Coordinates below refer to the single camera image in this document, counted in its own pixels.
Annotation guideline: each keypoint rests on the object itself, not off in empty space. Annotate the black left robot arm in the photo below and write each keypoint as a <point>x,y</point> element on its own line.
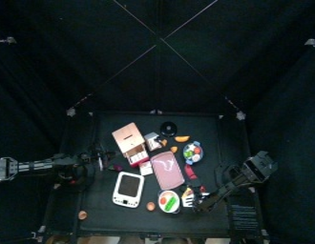
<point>30,165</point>

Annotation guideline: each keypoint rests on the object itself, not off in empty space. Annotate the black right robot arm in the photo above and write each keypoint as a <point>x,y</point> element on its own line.
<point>243,176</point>

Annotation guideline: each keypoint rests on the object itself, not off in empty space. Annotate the pink open drawer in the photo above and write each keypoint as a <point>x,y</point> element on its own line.
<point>137,157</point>

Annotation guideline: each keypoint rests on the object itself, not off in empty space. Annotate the pink wooden drawer cabinet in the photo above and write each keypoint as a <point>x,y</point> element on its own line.
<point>128,138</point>

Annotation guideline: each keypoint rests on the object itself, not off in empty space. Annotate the orange toy salmon piece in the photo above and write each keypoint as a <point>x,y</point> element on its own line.
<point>150,206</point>

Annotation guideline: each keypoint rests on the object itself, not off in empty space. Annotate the toy cake slice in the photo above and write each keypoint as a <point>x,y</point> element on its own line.
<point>187,192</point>

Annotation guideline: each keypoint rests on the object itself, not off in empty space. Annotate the purple toy eggplant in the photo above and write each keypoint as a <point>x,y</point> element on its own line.
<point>117,167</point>

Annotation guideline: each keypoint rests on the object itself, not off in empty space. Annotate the white plate with toy vegetables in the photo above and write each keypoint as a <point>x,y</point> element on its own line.
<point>168,201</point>

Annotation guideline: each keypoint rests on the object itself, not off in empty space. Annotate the red black toy utensil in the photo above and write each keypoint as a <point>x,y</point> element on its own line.
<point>190,174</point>

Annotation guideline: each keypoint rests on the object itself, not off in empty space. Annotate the small white pink card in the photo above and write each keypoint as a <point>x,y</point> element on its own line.
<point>146,168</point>

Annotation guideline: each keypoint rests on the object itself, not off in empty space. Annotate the white printed label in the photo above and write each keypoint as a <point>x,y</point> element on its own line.
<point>243,216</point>

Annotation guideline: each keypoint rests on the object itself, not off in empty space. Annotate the pink rectangular tray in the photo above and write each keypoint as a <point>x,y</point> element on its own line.
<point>167,170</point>

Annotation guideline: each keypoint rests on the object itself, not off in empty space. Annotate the small white toy box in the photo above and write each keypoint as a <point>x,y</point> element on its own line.
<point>152,141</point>

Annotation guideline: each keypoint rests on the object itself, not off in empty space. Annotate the small orange toy wedge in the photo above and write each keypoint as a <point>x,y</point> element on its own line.
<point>163,142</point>

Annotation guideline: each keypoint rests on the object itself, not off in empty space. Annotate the blue pan with toy vegetables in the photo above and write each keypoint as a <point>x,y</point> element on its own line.
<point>192,152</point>

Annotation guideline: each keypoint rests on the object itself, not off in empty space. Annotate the small orange toy piece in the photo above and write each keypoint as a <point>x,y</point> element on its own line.
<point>174,149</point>

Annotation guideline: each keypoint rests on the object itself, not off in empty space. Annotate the black round lid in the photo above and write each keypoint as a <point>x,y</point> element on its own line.
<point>167,129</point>

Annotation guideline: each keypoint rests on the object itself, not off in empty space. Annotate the orange round toy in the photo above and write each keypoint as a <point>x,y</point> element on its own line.
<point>83,215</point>

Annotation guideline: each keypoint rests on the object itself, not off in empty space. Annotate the orange toy croissant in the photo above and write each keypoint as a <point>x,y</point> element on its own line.
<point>180,138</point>

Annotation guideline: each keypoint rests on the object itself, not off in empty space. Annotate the grey frame clamp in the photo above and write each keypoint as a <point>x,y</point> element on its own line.
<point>9,40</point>
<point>70,111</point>
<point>241,115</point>
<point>310,42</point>

